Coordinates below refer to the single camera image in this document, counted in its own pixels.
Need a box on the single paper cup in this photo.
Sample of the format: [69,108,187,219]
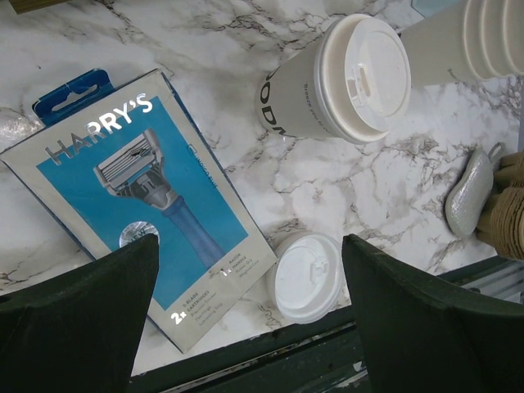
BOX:
[253,40,353,142]

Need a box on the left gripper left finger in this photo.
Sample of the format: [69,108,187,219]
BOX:
[1,234,159,392]

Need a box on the stack of white lids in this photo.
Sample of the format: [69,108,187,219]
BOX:
[265,231,350,324]

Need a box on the stack of paper cups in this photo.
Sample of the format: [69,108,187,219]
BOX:
[400,1,523,87]

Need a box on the single white lid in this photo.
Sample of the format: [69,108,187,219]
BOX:
[314,14,412,144]

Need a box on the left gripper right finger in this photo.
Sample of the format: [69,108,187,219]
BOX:
[341,234,523,392]

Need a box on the blue razor package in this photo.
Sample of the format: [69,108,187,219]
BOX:
[1,70,276,352]

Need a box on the brown cardboard cup carrier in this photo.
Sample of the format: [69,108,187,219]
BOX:
[476,151,523,260]

